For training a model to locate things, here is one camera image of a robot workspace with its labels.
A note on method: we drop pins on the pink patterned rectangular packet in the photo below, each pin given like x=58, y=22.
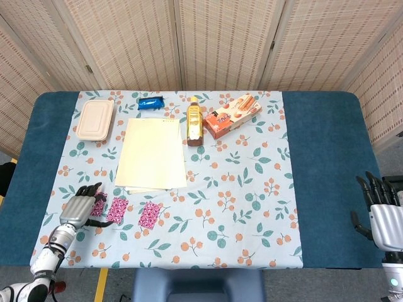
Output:
x=149, y=214
x=117, y=210
x=99, y=209

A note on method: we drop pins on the teal table cover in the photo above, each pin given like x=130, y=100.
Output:
x=330, y=157

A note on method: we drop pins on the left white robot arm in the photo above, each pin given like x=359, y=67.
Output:
x=44, y=264

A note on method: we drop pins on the floral light blue tablecloth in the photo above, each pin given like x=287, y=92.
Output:
x=220, y=220

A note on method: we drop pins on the orange biscuit box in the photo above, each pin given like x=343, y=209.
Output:
x=231, y=114

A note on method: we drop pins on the beige paper sheet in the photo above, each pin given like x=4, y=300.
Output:
x=135, y=190

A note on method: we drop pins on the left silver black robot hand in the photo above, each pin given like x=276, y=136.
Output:
x=77, y=210

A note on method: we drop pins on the black object on floor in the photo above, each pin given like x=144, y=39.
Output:
x=6, y=179

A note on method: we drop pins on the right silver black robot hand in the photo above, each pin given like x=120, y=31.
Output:
x=388, y=226

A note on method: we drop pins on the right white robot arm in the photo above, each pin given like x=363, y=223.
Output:
x=393, y=277

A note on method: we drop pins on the blue snack packet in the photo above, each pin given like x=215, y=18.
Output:
x=151, y=104

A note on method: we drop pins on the bamboo folding screen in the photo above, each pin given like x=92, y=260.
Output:
x=141, y=47

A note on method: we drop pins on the black box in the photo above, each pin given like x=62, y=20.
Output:
x=398, y=181

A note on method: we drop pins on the cream paper pad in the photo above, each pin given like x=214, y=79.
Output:
x=151, y=154

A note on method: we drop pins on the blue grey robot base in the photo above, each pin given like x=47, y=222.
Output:
x=198, y=286

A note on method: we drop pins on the beige lidded lunch box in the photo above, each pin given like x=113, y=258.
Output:
x=94, y=119

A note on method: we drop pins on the tea bottle with yellow label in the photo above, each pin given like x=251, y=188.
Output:
x=194, y=122

